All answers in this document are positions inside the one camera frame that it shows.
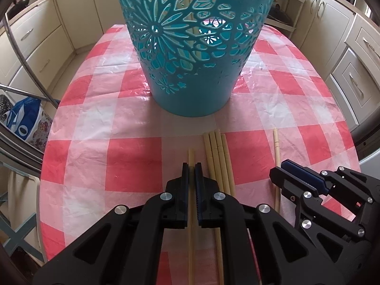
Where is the row of wooden chopsticks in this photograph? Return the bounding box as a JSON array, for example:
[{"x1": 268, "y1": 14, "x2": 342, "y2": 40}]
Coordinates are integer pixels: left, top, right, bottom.
[{"x1": 203, "y1": 129, "x2": 236, "y2": 285}]

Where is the wooden shelf rack blue frame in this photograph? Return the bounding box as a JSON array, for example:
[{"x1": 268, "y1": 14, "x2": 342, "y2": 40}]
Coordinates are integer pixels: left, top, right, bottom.
[{"x1": 0, "y1": 166, "x2": 45, "y2": 262}]

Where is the cream cabinet with doors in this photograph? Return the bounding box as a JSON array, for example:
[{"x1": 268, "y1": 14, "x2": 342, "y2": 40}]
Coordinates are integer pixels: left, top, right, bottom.
[{"x1": 53, "y1": 0, "x2": 119, "y2": 55}]

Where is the floral printed bag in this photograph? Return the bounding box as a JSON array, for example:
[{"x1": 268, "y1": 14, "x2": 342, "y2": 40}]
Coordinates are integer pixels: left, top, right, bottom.
[{"x1": 28, "y1": 111, "x2": 54, "y2": 153}]

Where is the white shelf trolley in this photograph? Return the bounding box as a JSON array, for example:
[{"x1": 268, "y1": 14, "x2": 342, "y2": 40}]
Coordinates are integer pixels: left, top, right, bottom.
[{"x1": 263, "y1": 0, "x2": 306, "y2": 36}]

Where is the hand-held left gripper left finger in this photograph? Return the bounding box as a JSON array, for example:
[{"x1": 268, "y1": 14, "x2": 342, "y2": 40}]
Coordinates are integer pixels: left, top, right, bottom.
[{"x1": 33, "y1": 162, "x2": 190, "y2": 285}]

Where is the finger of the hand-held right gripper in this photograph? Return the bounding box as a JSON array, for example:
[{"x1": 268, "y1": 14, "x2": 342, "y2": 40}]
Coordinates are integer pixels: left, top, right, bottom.
[
  {"x1": 294, "y1": 189, "x2": 375, "y2": 244},
  {"x1": 270, "y1": 160, "x2": 380, "y2": 214}
]

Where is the red checked plastic tablecloth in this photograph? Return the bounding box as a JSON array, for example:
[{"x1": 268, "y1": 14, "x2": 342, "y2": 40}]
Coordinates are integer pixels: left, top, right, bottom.
[{"x1": 40, "y1": 24, "x2": 361, "y2": 285}]

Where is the black wok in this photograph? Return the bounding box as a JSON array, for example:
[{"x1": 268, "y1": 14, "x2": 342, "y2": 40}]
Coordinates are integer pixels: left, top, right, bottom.
[{"x1": 7, "y1": 0, "x2": 30, "y2": 18}]

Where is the wooden chopstick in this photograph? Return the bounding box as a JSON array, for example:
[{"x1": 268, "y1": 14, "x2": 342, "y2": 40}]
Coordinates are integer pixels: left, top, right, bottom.
[
  {"x1": 272, "y1": 128, "x2": 282, "y2": 214},
  {"x1": 188, "y1": 149, "x2": 196, "y2": 285}
]

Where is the blue white plastic bag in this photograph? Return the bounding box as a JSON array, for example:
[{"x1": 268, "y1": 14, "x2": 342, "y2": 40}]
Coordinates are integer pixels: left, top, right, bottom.
[{"x1": 4, "y1": 96, "x2": 42, "y2": 143}]

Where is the chrome metal frame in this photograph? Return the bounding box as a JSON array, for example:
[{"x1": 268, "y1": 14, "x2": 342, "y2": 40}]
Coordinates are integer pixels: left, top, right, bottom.
[{"x1": 0, "y1": 15, "x2": 61, "y2": 167}]

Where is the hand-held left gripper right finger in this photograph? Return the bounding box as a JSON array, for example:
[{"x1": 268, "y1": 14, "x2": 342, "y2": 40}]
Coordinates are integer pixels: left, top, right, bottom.
[{"x1": 194, "y1": 163, "x2": 346, "y2": 285}]

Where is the black frying pan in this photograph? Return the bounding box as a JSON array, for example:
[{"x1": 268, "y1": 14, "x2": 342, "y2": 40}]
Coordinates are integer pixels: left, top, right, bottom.
[{"x1": 267, "y1": 3, "x2": 293, "y2": 24}]

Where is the cream cabinet with wide drawers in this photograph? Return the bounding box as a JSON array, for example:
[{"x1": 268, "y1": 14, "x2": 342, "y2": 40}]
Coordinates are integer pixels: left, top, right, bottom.
[{"x1": 0, "y1": 0, "x2": 75, "y2": 95}]

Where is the cream cabinet with panelled drawers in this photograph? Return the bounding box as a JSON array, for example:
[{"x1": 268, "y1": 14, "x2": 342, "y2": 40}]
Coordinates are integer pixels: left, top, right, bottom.
[{"x1": 297, "y1": 0, "x2": 380, "y2": 131}]

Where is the teal cutout plastic basket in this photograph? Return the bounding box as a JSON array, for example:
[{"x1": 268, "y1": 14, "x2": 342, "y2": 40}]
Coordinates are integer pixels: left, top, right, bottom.
[{"x1": 112, "y1": 0, "x2": 281, "y2": 117}]

